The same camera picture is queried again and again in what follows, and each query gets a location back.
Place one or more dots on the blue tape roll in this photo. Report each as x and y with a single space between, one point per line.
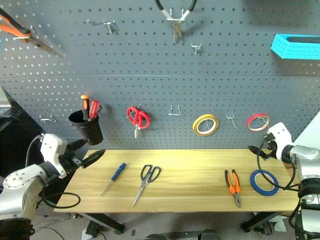
252 182

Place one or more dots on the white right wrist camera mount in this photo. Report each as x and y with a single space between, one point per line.
281 136

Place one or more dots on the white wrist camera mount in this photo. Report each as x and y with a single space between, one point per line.
281 136
51 147

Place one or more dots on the grey metal pegboard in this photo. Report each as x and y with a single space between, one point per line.
160 82

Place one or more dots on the long metal pegboard hook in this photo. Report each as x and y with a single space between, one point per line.
108 24

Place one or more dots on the dark rounded shape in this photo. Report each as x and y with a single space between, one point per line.
210 235

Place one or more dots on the white power strip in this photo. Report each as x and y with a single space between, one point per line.
87 232

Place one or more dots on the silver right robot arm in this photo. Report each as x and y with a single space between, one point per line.
307 170

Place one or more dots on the orange black long-nose pliers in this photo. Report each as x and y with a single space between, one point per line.
10 29

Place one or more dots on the yellow tape roll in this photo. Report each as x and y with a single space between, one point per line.
194 126

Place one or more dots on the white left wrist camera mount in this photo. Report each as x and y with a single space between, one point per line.
51 147

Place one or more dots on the red tape roll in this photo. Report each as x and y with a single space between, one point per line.
249 123

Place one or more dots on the black plastic cup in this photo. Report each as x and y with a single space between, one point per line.
91 132

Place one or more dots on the blue plastic bin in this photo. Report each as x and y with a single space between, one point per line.
282 50

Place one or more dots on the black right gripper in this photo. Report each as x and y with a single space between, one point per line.
271 146

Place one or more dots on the orange black combination pliers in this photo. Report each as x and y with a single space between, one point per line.
235 190

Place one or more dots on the short metal pegboard hook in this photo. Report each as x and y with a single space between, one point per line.
196 47

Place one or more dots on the black table leg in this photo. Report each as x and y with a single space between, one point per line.
107 222
260 220

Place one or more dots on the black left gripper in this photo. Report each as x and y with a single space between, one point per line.
68 160

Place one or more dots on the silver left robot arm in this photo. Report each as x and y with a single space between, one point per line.
17 180

